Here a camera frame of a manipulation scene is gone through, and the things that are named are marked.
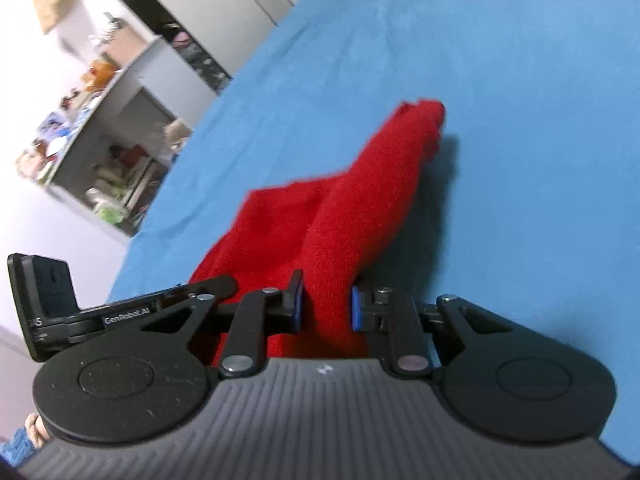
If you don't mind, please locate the orange plush toy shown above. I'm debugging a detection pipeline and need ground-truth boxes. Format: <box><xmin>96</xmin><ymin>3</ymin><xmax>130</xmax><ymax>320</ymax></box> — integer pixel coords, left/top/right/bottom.
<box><xmin>81</xmin><ymin>59</ymin><xmax>121</xmax><ymax>92</ymax></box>

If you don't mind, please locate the red knit sweater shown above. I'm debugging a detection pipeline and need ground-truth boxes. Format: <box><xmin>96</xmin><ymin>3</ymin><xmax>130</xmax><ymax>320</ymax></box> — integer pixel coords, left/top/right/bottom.
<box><xmin>187</xmin><ymin>99</ymin><xmax>447</xmax><ymax>368</ymax></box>

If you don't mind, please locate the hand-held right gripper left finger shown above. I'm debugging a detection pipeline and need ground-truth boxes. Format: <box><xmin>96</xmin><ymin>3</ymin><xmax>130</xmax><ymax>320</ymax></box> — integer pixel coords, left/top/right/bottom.
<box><xmin>135</xmin><ymin>269</ymin><xmax>306</xmax><ymax>379</ymax></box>

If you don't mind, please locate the white desk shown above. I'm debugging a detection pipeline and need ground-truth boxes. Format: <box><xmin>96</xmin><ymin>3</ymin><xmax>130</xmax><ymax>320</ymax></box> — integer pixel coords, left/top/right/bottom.
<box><xmin>35</xmin><ymin>35</ymin><xmax>196</xmax><ymax>238</ymax></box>

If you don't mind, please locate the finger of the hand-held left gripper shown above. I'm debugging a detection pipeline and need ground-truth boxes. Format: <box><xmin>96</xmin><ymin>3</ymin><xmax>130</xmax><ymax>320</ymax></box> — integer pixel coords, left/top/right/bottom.
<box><xmin>172</xmin><ymin>276</ymin><xmax>237</xmax><ymax>303</ymax></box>

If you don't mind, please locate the black shelf unit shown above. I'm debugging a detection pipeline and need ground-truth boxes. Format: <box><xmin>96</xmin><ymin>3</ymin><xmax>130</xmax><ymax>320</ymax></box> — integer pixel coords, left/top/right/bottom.
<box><xmin>116</xmin><ymin>0</ymin><xmax>234</xmax><ymax>95</ymax></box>

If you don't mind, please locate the cream bag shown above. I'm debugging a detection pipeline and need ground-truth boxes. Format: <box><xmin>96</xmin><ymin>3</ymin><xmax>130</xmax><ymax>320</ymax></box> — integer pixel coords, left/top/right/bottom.
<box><xmin>164</xmin><ymin>119</ymin><xmax>194</xmax><ymax>154</ymax></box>

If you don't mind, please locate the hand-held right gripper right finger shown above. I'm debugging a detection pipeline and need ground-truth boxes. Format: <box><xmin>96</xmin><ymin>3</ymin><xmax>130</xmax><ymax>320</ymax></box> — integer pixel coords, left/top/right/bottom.
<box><xmin>351</xmin><ymin>285</ymin><xmax>522</xmax><ymax>376</ymax></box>

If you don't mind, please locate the woven basket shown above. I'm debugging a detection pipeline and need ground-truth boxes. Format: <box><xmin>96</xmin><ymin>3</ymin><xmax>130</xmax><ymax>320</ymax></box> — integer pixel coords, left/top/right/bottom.
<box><xmin>102</xmin><ymin>25</ymin><xmax>153</xmax><ymax>67</ymax></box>

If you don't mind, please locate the blue bed sheet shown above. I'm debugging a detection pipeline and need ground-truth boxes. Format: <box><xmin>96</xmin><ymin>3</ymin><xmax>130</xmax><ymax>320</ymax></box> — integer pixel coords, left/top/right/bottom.
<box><xmin>107</xmin><ymin>0</ymin><xmax>640</xmax><ymax>471</ymax></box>

